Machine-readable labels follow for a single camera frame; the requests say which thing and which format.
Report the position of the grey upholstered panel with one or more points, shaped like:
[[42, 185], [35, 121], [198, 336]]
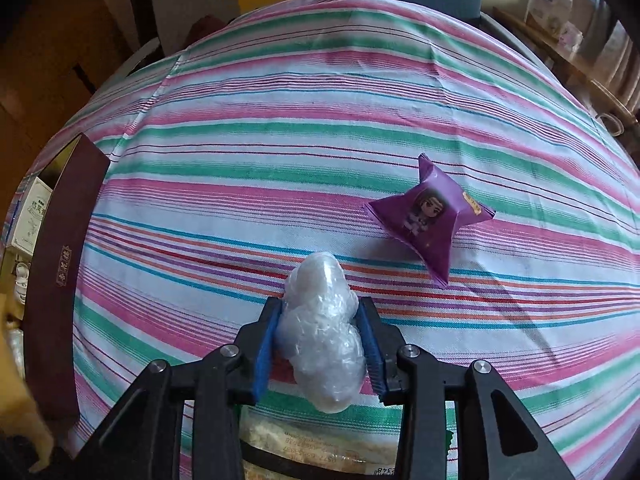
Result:
[[195, 10]]

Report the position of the maroon storage box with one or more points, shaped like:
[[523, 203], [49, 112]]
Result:
[[65, 270]]

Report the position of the pink box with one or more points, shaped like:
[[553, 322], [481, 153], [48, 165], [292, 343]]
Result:
[[571, 36]]

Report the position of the white plastic bundle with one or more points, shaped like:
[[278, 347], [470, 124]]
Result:
[[320, 330]]

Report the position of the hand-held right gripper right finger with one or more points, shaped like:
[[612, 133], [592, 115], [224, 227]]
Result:
[[372, 355]]

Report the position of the silver pleated curtain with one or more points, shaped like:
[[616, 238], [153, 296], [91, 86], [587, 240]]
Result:
[[617, 60]]

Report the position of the grey armrest bar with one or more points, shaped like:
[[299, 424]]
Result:
[[132, 60]]

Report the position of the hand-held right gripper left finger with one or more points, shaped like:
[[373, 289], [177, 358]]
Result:
[[265, 355]]

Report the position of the wooden desk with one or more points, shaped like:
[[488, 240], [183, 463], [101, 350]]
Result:
[[590, 75]]

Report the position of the white kettle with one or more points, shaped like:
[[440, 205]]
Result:
[[610, 124]]

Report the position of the white carton with blue label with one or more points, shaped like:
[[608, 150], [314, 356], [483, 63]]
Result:
[[547, 2]]

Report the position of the purple cartoon snack packet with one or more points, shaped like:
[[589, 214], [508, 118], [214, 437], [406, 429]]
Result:
[[430, 215]]

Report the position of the dark red cloth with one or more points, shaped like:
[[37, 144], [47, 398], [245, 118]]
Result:
[[207, 30]]

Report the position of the green-edged cracker packet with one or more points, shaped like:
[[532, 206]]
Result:
[[285, 442]]

